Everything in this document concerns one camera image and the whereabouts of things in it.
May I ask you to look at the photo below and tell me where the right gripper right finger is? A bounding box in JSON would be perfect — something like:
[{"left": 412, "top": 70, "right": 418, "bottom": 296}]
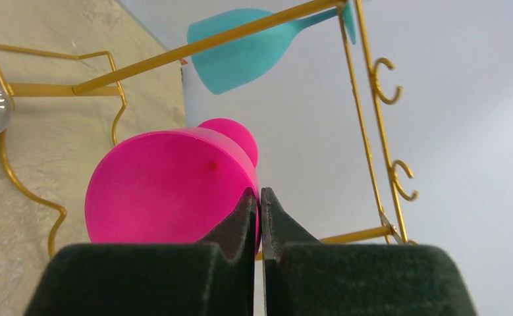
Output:
[{"left": 260, "top": 188, "right": 476, "bottom": 315}]

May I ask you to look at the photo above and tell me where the magenta wine glass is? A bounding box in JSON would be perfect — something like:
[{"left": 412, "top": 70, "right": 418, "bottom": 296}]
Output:
[{"left": 84, "top": 118, "right": 259, "bottom": 244}]

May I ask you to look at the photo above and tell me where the teal wine glass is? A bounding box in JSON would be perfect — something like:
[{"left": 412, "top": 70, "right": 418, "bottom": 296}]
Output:
[{"left": 186, "top": 1, "right": 356, "bottom": 95}]

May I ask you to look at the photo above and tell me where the gold wire glass rack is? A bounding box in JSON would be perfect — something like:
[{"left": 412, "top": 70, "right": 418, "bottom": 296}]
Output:
[{"left": 0, "top": 1, "right": 418, "bottom": 258}]

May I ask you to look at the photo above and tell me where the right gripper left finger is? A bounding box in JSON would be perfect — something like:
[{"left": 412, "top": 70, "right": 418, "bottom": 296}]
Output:
[{"left": 25, "top": 189, "right": 257, "bottom": 315}]

